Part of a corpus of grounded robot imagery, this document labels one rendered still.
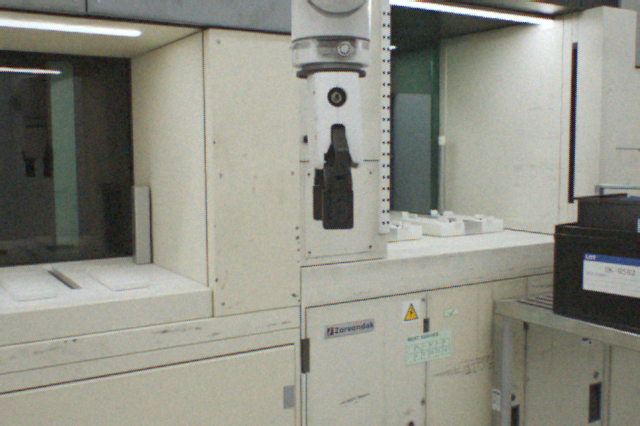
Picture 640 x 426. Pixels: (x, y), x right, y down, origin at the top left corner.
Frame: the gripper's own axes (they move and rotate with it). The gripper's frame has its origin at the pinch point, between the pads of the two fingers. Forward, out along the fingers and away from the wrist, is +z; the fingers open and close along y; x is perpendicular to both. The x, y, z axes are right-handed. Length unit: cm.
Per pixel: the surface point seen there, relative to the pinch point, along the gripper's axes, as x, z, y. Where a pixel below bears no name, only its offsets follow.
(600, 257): -56, 13, 46
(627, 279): -59, 17, 42
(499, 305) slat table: -44, 26, 65
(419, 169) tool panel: -49, -1, 150
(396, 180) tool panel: -44, 3, 162
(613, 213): -60, 5, 48
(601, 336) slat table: -55, 27, 42
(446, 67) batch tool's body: -50, -31, 124
